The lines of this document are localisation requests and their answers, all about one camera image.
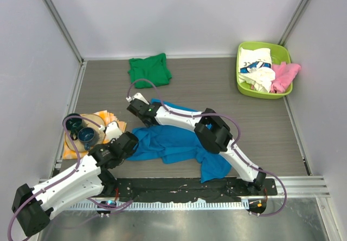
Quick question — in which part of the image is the lime green plastic basin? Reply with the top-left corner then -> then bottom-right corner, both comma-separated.
236,41 -> 293,100

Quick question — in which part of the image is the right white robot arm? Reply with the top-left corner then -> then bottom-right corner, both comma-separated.
127,98 -> 266,195

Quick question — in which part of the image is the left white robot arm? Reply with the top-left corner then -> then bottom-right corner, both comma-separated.
12,132 -> 139,237

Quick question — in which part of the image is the dark teal mug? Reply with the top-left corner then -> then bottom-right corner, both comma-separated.
78,127 -> 96,151

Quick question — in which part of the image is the beige round plate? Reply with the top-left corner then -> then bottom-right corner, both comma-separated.
65,114 -> 106,152

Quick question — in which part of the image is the yellow checkered cloth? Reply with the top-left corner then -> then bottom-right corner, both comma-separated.
62,110 -> 127,159

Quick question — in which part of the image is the green folded t shirt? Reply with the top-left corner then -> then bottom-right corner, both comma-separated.
128,53 -> 172,89

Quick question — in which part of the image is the dark teal cup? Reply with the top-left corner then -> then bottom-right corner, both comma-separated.
62,113 -> 83,131

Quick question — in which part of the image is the white printed t shirt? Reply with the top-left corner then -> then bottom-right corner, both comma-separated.
238,47 -> 275,93

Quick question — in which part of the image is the pink t shirt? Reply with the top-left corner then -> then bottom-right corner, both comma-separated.
270,62 -> 301,94

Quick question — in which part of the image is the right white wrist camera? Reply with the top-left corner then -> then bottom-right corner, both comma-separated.
126,93 -> 150,105

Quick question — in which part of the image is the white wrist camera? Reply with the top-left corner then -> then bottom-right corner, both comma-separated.
98,121 -> 123,142
126,93 -> 150,105

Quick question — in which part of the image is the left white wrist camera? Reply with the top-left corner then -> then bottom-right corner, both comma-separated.
98,121 -> 123,142

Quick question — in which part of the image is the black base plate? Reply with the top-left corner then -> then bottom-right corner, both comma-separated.
115,177 -> 278,203

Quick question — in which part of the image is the slotted white cable duct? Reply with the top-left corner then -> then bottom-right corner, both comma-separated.
67,199 -> 249,211

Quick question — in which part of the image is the aluminium frame rail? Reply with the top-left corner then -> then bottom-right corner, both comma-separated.
276,176 -> 331,199

